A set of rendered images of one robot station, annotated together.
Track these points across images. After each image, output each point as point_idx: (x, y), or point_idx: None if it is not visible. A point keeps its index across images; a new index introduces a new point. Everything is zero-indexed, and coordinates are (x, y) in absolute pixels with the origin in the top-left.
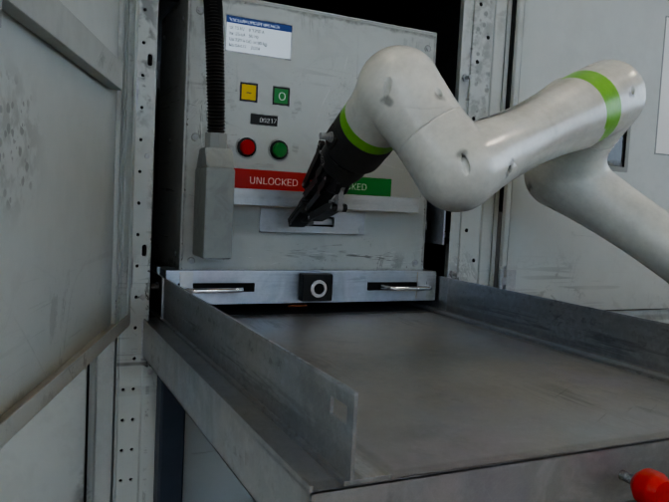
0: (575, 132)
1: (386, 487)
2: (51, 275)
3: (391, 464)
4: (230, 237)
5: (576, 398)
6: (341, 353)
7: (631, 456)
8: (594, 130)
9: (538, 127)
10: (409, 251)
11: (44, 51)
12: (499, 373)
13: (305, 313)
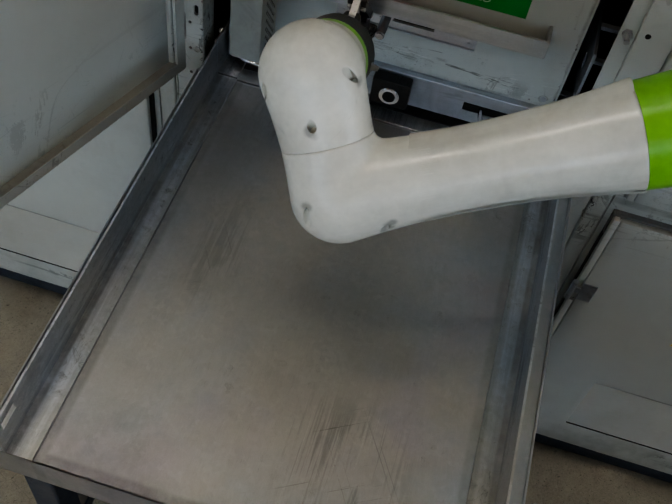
0: (563, 193)
1: (30, 463)
2: (4, 116)
3: (55, 446)
4: (257, 45)
5: (327, 445)
6: (270, 239)
7: None
8: (617, 191)
9: (469, 187)
10: (538, 85)
11: None
12: (345, 359)
13: (380, 105)
